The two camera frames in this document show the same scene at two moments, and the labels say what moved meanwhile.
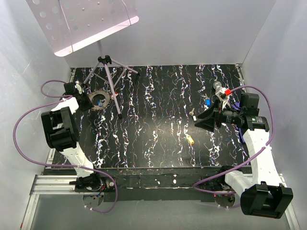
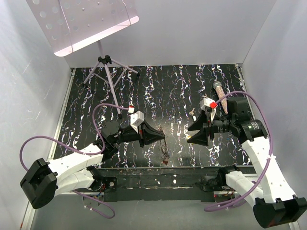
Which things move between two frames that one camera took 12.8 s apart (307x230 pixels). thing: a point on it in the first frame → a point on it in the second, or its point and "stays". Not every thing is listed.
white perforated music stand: x=69 y=25 stays
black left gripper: x=88 y=105 → x=152 y=136
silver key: x=192 y=112 stays
